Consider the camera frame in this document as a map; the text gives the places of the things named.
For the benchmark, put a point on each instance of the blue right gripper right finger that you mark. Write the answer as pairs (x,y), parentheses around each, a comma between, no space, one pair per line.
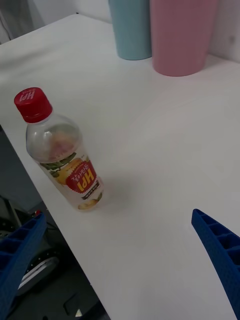
(222,252)

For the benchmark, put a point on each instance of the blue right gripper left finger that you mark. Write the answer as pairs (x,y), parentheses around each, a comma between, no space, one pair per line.
(17,252)

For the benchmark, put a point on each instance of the clear bottle with red cap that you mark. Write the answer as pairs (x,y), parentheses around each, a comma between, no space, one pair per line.
(65,160)

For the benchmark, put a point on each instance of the pink plastic bin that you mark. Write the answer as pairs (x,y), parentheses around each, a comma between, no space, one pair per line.
(182,35)

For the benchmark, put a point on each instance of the pale blue plastic bin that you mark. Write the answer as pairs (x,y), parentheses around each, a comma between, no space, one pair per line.
(131,27)

